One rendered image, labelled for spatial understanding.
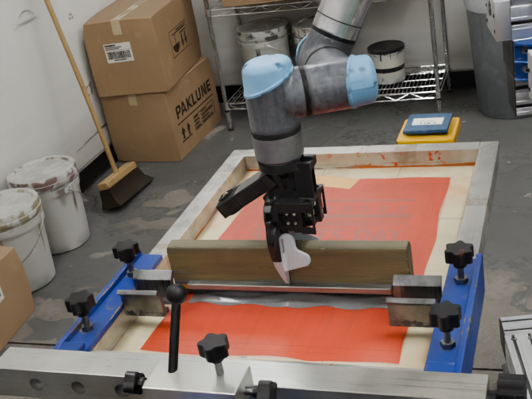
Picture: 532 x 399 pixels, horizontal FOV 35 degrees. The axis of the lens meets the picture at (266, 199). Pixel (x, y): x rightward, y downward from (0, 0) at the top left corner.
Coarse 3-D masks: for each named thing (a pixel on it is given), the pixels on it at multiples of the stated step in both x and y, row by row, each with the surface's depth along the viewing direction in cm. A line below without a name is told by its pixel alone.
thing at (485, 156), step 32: (320, 160) 184; (352, 160) 182; (384, 160) 180; (416, 160) 177; (448, 160) 175; (480, 160) 167; (224, 192) 179; (480, 192) 155; (192, 224) 164; (480, 224) 145; (128, 320) 141; (128, 352) 128
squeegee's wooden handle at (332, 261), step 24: (192, 240) 143; (216, 240) 142; (240, 240) 140; (264, 240) 139; (312, 240) 136; (336, 240) 135; (192, 264) 143; (216, 264) 141; (240, 264) 140; (264, 264) 138; (312, 264) 136; (336, 264) 134; (360, 264) 133; (384, 264) 131; (408, 264) 130
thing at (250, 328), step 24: (336, 192) 174; (240, 216) 171; (168, 312) 143; (192, 312) 142; (216, 312) 141; (240, 312) 139; (264, 312) 138; (168, 336) 137; (192, 336) 135; (240, 336) 133; (264, 336) 132
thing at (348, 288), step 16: (192, 288) 144; (208, 288) 143; (224, 288) 142; (240, 288) 141; (256, 288) 140; (272, 288) 139; (288, 288) 138; (304, 288) 137; (320, 288) 136; (336, 288) 135; (352, 288) 134; (368, 288) 133; (384, 288) 132
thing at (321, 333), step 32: (352, 192) 172; (384, 192) 170; (416, 192) 167; (416, 224) 156; (416, 256) 146; (288, 320) 135; (320, 320) 134; (352, 320) 132; (384, 320) 131; (288, 352) 127; (320, 352) 126; (352, 352) 125; (384, 352) 123
